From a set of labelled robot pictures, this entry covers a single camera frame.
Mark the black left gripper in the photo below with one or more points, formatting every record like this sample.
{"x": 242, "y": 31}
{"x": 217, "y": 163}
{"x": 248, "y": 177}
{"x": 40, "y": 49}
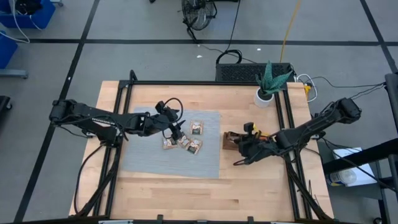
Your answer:
{"x": 161, "y": 124}

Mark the black perforated computer case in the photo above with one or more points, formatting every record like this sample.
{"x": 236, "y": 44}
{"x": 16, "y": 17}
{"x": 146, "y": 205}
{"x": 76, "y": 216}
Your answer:
{"x": 248, "y": 72}

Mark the green snake plant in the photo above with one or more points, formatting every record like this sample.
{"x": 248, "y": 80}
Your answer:
{"x": 270, "y": 82}

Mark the black aluminium table frame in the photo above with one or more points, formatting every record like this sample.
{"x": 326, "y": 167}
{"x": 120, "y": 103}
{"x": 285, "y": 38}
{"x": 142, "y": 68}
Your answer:
{"x": 199, "y": 83}

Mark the black floor object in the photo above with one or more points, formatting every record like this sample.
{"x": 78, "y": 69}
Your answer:
{"x": 4, "y": 102}

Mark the white plant pot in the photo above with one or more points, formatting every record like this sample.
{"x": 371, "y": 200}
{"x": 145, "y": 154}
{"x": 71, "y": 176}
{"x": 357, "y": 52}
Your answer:
{"x": 262, "y": 100}

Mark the wooden tea organizer box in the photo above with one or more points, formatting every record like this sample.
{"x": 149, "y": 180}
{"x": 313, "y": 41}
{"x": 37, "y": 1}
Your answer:
{"x": 228, "y": 144}

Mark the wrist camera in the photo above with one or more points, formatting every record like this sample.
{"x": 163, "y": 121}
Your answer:
{"x": 248, "y": 127}
{"x": 162, "y": 107}

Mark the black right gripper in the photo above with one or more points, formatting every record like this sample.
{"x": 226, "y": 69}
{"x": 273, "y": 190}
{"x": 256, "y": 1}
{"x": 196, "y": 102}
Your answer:
{"x": 256, "y": 149}

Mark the grey cart base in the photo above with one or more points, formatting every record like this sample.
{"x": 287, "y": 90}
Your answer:
{"x": 14, "y": 74}

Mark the small blue bin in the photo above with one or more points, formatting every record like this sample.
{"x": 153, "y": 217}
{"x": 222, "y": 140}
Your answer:
{"x": 6, "y": 49}

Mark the black equipment stand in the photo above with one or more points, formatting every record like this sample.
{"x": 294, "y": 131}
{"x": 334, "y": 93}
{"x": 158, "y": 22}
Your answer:
{"x": 357, "y": 157}

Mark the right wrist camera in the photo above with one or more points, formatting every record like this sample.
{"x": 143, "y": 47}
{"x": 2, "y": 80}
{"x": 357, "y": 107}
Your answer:
{"x": 248, "y": 127}

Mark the yellow power plug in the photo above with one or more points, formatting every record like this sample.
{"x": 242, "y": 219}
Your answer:
{"x": 307, "y": 90}

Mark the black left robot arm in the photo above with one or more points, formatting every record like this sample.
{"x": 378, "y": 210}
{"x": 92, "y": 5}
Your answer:
{"x": 87, "y": 116}

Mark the large blue bin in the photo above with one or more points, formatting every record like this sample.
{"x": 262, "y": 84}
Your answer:
{"x": 37, "y": 17}

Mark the grey woven placemat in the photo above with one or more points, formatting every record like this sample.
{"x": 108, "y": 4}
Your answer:
{"x": 155, "y": 161}

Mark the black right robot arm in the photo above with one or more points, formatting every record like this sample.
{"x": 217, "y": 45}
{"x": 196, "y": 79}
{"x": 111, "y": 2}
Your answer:
{"x": 326, "y": 119}

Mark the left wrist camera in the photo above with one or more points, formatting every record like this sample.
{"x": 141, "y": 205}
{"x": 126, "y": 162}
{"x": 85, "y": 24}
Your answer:
{"x": 162, "y": 107}

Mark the black floor fan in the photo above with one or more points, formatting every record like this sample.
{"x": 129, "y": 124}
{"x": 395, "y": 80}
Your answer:
{"x": 199, "y": 12}

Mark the clear plastic bottle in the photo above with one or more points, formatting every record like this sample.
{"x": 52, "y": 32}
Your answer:
{"x": 342, "y": 177}

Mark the white box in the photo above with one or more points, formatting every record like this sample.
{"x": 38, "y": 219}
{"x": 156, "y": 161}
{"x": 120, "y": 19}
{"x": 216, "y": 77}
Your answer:
{"x": 357, "y": 168}

